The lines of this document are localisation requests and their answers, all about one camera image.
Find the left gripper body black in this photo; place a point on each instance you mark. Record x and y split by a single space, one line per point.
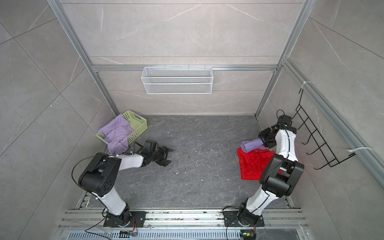
162 155

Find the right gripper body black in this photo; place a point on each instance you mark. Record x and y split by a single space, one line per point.
268 138

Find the purple t-shirt with print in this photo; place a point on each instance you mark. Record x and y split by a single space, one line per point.
256 144

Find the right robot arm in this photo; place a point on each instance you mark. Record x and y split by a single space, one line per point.
280 176

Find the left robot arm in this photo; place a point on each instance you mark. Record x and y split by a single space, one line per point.
100 175

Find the red t-shirt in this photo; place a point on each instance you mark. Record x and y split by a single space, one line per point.
253 163

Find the light green plastic basket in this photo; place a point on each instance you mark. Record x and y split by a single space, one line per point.
137 123

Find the purple t-shirt in basket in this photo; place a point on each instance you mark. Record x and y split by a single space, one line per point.
116 134

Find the white zip tie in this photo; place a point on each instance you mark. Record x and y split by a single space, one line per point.
360 148

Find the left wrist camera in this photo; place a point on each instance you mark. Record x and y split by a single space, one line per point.
149 147

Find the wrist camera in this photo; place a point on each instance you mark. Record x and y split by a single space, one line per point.
149 147
284 120

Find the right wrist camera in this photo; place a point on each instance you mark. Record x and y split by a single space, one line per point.
284 120

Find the black wire hook rack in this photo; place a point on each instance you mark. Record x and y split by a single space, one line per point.
316 137

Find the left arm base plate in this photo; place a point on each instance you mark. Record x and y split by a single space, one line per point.
126 220

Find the white wire mesh basket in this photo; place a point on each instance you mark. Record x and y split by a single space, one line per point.
177 80

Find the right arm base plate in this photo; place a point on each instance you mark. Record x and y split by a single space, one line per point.
232 218

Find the aluminium rail at front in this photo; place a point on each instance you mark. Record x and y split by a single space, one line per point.
190 224

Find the aluminium frame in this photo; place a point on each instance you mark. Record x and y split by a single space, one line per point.
369 158

